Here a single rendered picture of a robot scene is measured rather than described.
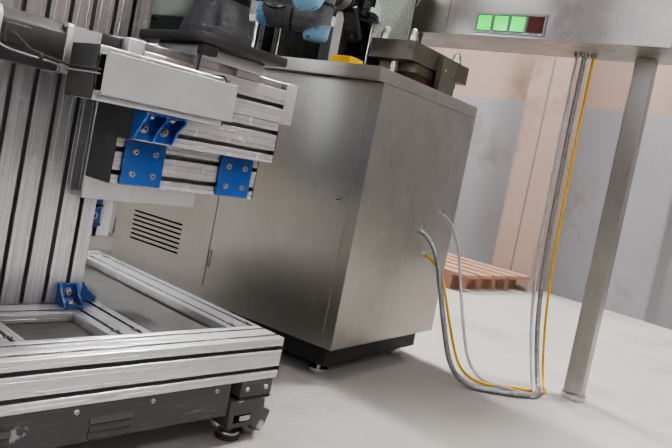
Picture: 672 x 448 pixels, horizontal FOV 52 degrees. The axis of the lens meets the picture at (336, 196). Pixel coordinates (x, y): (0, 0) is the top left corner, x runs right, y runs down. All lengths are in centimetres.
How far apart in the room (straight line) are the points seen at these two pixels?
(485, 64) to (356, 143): 366
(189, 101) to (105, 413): 57
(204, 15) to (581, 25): 133
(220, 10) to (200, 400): 78
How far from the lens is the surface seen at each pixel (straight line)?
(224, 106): 129
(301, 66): 206
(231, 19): 145
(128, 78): 118
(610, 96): 505
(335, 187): 196
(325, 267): 198
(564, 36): 239
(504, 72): 543
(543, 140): 488
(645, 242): 484
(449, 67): 234
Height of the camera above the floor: 63
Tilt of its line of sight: 3 degrees down
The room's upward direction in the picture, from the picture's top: 11 degrees clockwise
